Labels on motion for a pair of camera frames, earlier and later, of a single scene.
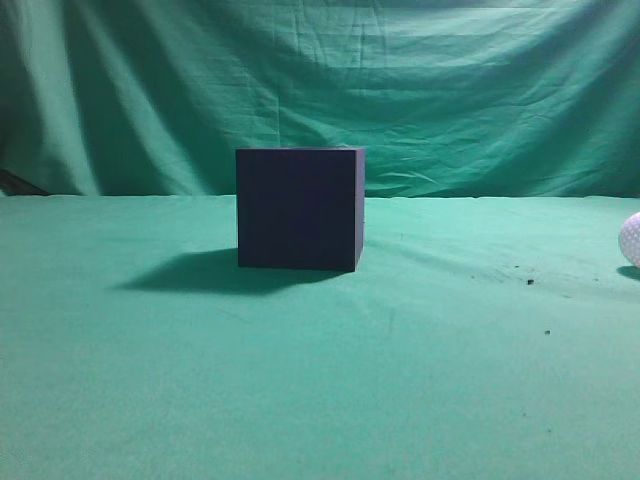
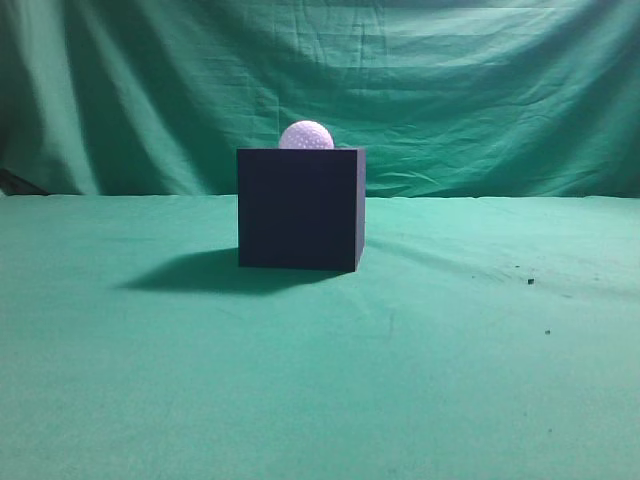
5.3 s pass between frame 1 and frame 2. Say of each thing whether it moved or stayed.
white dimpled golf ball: moved
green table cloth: stayed
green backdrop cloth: stayed
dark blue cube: stayed
